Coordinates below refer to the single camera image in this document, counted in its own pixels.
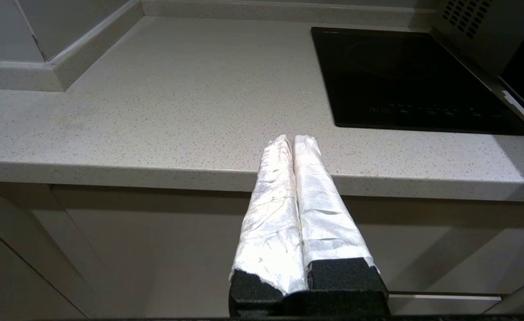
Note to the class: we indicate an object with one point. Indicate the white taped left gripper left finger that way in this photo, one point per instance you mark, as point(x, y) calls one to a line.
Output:
point(271, 223)

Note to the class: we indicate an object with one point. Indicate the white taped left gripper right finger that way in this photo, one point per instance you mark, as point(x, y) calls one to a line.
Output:
point(324, 218)

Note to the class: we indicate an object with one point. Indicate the silver microwave oven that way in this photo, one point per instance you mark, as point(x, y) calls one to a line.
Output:
point(480, 26)

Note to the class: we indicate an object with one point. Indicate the large beige cabinet drawer front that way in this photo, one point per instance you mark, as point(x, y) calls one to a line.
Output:
point(155, 240)

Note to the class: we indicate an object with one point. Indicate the small beige cabinet drawer front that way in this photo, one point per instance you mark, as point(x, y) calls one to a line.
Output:
point(444, 304)

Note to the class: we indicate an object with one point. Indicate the black induction cooktop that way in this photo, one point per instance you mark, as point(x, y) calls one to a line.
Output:
point(400, 76)

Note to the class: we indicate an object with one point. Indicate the beige corner cabinet panel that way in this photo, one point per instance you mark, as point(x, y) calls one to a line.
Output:
point(30, 249)

